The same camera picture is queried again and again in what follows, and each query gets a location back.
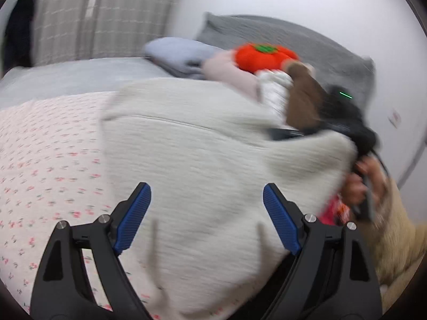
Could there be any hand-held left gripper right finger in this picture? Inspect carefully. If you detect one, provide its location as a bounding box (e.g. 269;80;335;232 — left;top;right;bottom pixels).
258;183;383;320

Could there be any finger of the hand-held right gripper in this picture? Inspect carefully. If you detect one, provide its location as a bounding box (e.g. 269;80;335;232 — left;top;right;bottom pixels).
270;127;305;141

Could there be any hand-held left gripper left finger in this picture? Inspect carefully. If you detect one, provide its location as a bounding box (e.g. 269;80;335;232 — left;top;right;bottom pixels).
30;182;152;320

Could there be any cream fleece zip jacket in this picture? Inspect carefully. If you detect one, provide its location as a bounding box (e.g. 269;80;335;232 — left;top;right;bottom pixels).
100;77;358;320

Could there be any person's right forearm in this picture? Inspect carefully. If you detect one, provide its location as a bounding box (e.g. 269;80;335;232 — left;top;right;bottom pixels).
362;178;422;310

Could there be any person's right hand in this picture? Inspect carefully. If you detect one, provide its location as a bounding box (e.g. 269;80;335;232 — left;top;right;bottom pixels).
343;157;388;208

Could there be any white quilted cloth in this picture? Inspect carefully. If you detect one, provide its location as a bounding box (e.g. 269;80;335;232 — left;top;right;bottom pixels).
256;69;295;125

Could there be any red printed cloth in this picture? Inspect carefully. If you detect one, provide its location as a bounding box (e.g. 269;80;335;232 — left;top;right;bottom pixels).
318;195;352;226

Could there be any orange plush fruit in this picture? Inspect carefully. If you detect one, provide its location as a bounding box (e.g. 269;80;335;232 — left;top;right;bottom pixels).
234;43;300;74

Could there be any pale pink pillow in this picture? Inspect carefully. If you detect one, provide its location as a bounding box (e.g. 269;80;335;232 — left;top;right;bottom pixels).
202;51;265;102

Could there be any grey quilted pillow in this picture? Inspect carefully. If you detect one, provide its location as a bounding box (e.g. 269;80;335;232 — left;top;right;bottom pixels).
195;11;376;109

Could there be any floral print blanket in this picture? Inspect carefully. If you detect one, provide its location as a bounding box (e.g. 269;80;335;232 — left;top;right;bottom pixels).
0;91;161;320

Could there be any folded grey blanket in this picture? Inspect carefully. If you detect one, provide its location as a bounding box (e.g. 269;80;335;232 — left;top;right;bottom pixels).
143;37;228;81

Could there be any grey bed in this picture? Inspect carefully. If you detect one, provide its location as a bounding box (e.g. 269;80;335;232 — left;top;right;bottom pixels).
0;57;175;111

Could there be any grey patterned curtain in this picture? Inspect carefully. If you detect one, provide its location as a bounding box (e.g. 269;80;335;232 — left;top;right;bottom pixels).
31;0;182;66

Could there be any black hanging garment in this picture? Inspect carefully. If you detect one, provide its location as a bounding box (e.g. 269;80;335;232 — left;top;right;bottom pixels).
3;0;35;72

